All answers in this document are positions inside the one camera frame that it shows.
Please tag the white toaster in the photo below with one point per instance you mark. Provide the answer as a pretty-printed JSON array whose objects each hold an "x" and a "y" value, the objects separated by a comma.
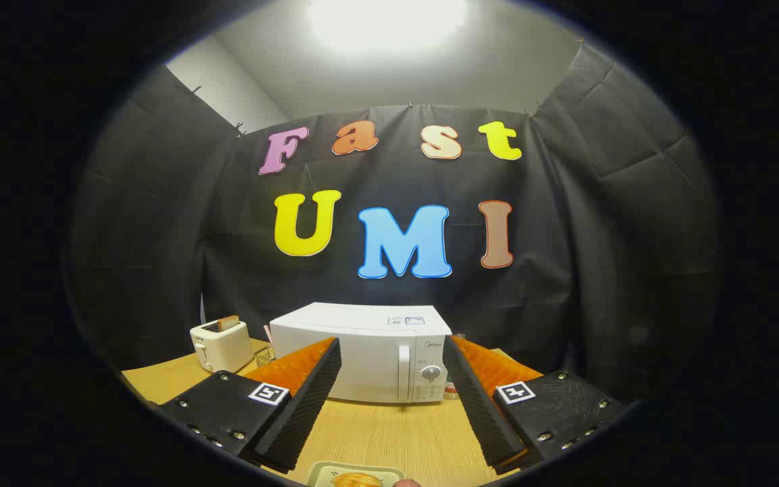
[{"x": 224, "y": 348}]

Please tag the pink straw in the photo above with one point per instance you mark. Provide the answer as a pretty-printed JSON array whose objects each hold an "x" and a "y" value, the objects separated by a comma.
[{"x": 268, "y": 335}]

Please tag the toast slice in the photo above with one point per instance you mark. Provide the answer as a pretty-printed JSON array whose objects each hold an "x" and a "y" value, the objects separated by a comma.
[{"x": 228, "y": 322}]

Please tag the black backdrop cloth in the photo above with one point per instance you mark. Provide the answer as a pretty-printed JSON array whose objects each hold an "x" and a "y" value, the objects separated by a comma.
[{"x": 565, "y": 237}]

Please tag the golden bread bun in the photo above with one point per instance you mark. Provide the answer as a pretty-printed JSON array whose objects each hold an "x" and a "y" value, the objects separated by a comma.
[{"x": 357, "y": 481}]

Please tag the pale tray with cherry print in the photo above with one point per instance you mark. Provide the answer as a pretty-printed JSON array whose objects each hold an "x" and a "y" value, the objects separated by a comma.
[{"x": 322, "y": 473}]

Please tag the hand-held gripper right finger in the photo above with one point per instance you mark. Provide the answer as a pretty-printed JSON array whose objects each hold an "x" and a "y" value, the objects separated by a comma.
[{"x": 474, "y": 399}]

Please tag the clear bottle with red cap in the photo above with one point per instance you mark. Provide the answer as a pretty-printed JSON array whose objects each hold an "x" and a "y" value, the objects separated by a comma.
[{"x": 452, "y": 391}]

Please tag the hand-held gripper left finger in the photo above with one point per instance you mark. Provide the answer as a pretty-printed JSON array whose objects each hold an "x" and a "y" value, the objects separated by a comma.
[{"x": 308, "y": 399}]

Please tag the ceiling light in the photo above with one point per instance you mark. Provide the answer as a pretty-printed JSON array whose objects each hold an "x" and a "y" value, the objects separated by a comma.
[{"x": 386, "y": 20}]

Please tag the white microwave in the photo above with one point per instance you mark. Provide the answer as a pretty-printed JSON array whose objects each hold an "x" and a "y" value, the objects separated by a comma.
[{"x": 362, "y": 325}]

